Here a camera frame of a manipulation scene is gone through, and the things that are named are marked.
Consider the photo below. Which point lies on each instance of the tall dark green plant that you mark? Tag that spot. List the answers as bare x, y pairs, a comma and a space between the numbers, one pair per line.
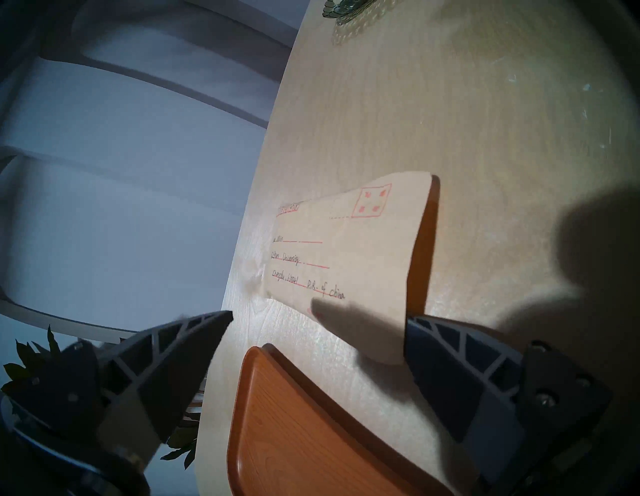
30, 357

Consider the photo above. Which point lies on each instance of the kraft envelope with red stamp box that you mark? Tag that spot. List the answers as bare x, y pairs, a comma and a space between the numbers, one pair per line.
360, 260

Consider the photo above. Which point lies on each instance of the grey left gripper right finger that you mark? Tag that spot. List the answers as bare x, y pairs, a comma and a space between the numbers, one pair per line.
475, 390

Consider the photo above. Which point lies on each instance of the green glass tray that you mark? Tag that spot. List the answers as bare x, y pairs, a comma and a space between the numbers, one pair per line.
345, 6

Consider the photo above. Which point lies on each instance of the orange wooden tray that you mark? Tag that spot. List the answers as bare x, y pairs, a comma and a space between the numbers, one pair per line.
300, 440

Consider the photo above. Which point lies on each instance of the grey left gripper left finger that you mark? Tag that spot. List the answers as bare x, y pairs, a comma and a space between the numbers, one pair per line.
160, 370

